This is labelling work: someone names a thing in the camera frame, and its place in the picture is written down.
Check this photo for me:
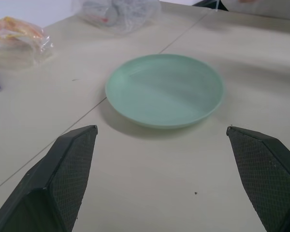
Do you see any clear crumpled plastic bag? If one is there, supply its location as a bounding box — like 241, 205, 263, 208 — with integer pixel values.
71, 0, 162, 36

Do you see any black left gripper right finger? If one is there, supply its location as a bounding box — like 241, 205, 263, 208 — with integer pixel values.
226, 126, 290, 232

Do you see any clear bag with orange contents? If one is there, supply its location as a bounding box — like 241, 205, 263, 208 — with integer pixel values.
0, 16, 54, 71

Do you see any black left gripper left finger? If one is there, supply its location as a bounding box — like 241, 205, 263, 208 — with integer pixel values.
0, 125, 98, 232

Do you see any green round plate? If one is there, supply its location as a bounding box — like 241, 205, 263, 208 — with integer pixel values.
105, 54, 225, 129

